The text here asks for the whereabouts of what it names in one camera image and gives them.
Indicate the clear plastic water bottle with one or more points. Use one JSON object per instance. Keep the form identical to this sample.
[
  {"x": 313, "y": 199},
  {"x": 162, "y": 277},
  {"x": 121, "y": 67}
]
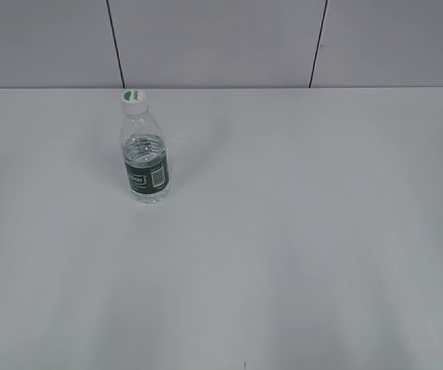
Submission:
[{"x": 145, "y": 158}]

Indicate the white green bottle cap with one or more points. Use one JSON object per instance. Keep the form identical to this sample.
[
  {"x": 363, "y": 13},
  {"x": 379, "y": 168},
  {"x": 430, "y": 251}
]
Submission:
[{"x": 133, "y": 102}]

